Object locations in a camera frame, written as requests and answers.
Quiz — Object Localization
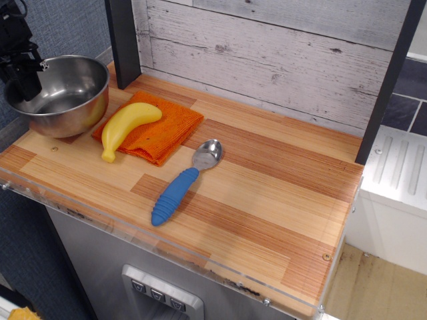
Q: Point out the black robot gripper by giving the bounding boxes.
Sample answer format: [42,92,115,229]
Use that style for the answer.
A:
[1,9,48,101]

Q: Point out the stainless steel pot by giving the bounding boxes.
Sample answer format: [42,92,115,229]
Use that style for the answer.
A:
[5,55,109,138]

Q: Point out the yellow plastic banana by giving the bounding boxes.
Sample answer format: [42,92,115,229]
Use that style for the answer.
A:
[101,103,163,163]

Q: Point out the orange folded cloth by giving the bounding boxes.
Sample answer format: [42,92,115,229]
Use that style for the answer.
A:
[92,91,205,168]

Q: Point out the clear acrylic edge guard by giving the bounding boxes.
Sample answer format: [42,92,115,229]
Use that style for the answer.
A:
[1,169,325,319]

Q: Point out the grey toy fridge cabinet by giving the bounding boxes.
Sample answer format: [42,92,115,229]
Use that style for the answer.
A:
[45,205,294,320]

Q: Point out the yellow object bottom left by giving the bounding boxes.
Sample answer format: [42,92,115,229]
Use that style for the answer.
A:
[7,307,41,320]

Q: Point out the silver dispenser button panel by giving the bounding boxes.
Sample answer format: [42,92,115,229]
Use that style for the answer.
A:
[121,264,205,319]

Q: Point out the white ribbed side counter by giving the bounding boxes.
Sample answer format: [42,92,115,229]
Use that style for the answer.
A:
[346,126,426,274]

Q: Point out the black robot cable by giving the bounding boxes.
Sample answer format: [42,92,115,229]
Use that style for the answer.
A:
[0,0,27,19]

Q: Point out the black left upright post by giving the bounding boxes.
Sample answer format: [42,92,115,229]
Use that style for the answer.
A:
[104,0,141,89]

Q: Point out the black upright post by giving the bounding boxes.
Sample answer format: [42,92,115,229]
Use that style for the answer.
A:
[104,0,141,89]
[355,0,426,165]

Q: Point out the blue handled metal spoon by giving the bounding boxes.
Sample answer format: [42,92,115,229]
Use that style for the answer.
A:
[151,139,223,227]

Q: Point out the black right upright post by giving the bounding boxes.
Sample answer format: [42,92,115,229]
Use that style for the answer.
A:
[355,0,426,165]

